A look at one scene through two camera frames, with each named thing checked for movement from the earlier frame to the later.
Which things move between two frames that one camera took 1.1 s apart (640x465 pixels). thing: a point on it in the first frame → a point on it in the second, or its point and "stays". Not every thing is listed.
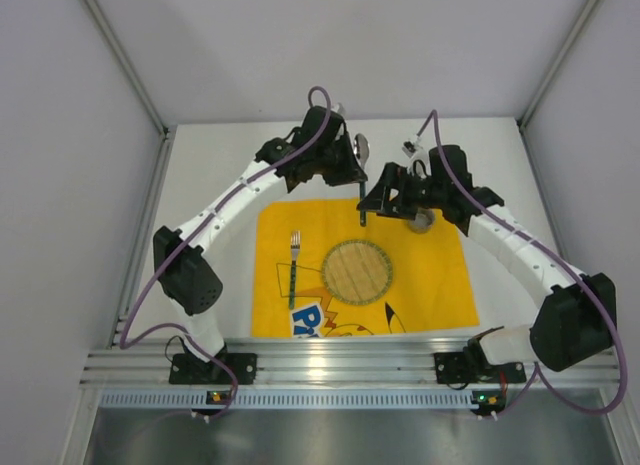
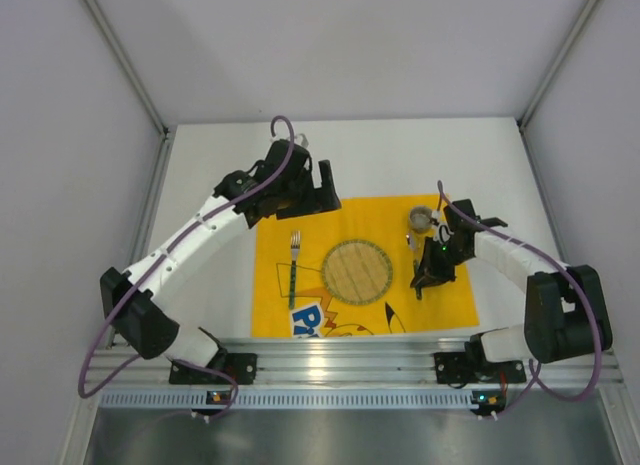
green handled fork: x=295 y=246 stays
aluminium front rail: x=320 y=362 stays
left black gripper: x=342 y=161 → x=310 y=200
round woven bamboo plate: x=357 y=272 stays
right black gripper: x=390 y=193 → x=433 y=264
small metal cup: x=423 y=220 stays
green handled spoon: x=361 y=146 → x=415 y=244
